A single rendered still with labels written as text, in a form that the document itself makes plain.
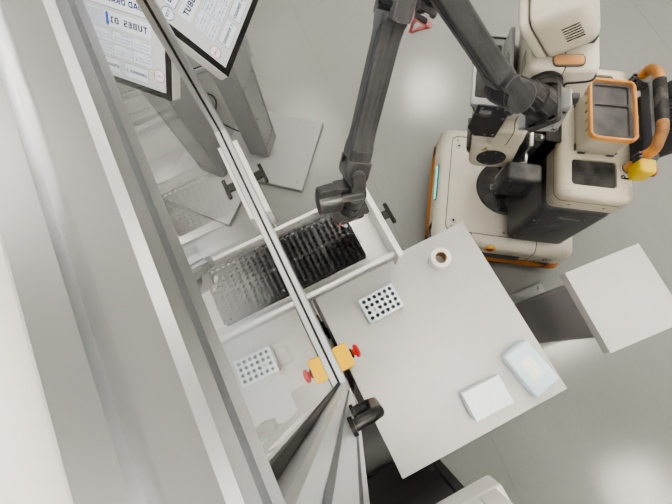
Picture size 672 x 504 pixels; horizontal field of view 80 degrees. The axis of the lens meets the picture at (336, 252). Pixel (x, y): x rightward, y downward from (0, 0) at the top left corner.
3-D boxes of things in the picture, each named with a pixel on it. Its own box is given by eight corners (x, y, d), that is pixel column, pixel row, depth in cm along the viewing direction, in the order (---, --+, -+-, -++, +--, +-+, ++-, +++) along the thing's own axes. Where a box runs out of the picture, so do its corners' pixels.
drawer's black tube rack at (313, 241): (341, 215, 135) (340, 207, 128) (365, 260, 130) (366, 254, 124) (281, 243, 133) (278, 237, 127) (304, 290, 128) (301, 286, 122)
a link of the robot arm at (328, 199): (366, 171, 95) (355, 156, 101) (319, 180, 93) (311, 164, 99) (366, 213, 102) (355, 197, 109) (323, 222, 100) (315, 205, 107)
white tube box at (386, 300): (390, 285, 135) (391, 282, 131) (402, 307, 133) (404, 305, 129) (357, 302, 134) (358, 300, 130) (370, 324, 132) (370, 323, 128)
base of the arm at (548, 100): (561, 120, 99) (561, 80, 102) (543, 106, 95) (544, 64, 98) (528, 134, 106) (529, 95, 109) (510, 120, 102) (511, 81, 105)
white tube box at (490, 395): (492, 374, 126) (498, 374, 121) (507, 400, 124) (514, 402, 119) (457, 392, 125) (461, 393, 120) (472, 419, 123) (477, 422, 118)
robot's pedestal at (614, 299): (539, 282, 209) (639, 239, 136) (569, 337, 201) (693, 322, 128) (487, 304, 207) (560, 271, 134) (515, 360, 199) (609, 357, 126)
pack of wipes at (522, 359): (498, 357, 127) (503, 357, 123) (520, 339, 129) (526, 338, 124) (531, 397, 124) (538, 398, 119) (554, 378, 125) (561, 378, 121)
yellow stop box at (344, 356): (347, 342, 123) (346, 341, 116) (357, 364, 121) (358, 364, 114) (332, 349, 123) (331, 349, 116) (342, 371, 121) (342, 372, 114)
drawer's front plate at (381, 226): (359, 190, 139) (360, 176, 128) (400, 263, 131) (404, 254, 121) (355, 193, 138) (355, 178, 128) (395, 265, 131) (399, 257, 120)
